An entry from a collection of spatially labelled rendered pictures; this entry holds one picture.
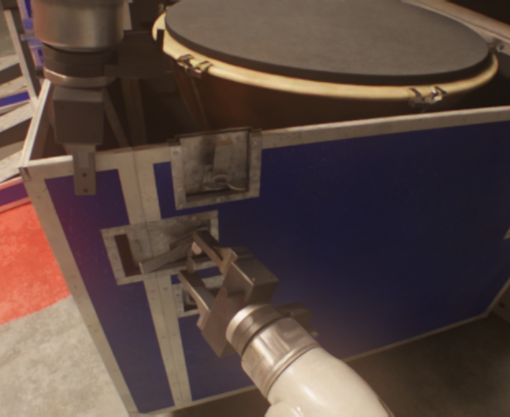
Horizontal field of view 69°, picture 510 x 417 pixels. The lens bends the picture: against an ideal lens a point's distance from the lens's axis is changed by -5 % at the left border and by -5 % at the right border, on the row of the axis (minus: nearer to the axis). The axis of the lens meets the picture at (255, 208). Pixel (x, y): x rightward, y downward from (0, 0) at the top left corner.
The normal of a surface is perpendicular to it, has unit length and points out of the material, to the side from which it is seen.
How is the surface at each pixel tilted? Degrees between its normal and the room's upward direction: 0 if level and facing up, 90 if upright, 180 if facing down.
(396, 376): 0
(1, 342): 0
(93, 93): 10
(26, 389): 0
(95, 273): 90
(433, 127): 90
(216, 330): 65
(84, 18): 92
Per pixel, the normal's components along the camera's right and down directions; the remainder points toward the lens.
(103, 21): 0.77, 0.51
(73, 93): 0.21, -0.78
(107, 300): 0.29, 0.63
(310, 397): -0.38, -0.57
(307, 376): -0.32, -0.81
